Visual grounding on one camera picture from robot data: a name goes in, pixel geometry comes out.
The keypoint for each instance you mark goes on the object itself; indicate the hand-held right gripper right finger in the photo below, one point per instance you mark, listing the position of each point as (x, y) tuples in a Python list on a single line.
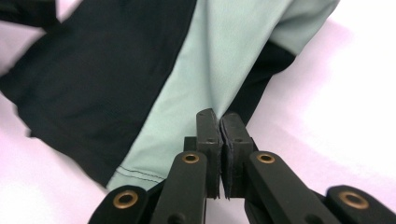
[(236, 140)]

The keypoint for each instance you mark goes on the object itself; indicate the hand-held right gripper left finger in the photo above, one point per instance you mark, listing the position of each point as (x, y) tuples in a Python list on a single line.
[(211, 140)]

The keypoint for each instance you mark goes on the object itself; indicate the black and green t-shirt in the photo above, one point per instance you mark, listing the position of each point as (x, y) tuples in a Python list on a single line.
[(93, 77)]

